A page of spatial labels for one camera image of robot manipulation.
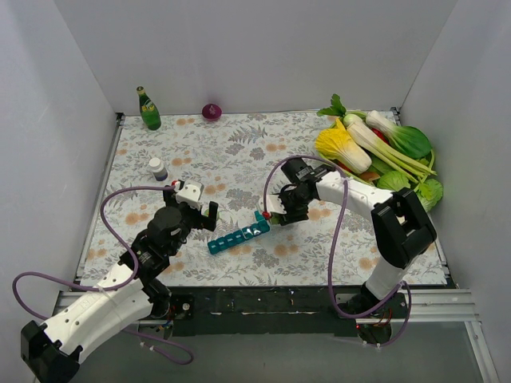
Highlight green long beans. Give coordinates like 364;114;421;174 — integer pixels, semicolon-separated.
366;140;437;184

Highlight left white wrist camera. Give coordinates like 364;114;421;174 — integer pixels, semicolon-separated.
175;180;204;211

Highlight red pepper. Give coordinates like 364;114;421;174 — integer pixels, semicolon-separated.
370;128;390;144

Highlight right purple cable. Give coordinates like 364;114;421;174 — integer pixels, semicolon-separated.
260;155;412;346

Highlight red onion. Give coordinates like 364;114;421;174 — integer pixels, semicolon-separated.
201;103;222;121

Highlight green lettuce head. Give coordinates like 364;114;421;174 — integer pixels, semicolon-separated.
414;179;443;212

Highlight bok choy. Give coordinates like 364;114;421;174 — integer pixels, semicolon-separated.
365;110;432;160

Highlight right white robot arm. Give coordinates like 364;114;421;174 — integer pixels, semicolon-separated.
264;156;437;318

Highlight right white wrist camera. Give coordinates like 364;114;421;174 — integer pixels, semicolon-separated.
259;194;287;219

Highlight teal weekly pill organizer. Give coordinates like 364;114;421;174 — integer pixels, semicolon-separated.
208;211;271;255

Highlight green pill bottle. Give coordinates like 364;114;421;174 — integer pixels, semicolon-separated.
268;214;282;225

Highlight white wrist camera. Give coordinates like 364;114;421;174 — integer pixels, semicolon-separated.
259;194;287;219
175;180;204;211

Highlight floral tablecloth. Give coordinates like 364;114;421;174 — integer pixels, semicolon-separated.
75;110;448;287

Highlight white pill bottle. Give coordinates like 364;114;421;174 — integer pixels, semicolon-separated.
149;157;168;181

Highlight green plastic tray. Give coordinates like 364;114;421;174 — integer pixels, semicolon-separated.
318;112;436;192

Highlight yellow napa cabbage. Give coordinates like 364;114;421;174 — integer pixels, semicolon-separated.
315;118;371;174

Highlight green leafy herb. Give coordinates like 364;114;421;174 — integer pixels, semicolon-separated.
316;93;347;117

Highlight green round cabbage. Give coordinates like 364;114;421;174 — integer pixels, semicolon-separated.
377;171;411;192

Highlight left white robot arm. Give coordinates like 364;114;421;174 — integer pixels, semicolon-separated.
21;198;218;382

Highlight green glass bottle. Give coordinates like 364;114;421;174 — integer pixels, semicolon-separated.
137;86;161;131

